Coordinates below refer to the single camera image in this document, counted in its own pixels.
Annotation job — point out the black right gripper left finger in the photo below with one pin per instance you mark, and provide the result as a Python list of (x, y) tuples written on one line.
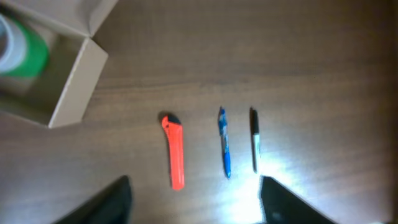
[(112, 205)]

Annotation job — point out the black and white marker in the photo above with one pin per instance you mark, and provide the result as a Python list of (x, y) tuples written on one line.
[(255, 136)]

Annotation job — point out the blue pen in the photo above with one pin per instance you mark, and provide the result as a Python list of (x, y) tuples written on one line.
[(223, 129)]

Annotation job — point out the green tape roll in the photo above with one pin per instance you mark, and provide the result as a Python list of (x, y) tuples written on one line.
[(24, 52)]

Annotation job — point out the orange utility knife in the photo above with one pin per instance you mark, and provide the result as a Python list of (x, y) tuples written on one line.
[(174, 133)]

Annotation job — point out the brown cardboard box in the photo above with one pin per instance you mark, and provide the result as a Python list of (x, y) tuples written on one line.
[(60, 94)]

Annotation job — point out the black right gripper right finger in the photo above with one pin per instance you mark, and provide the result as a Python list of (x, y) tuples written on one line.
[(281, 206)]

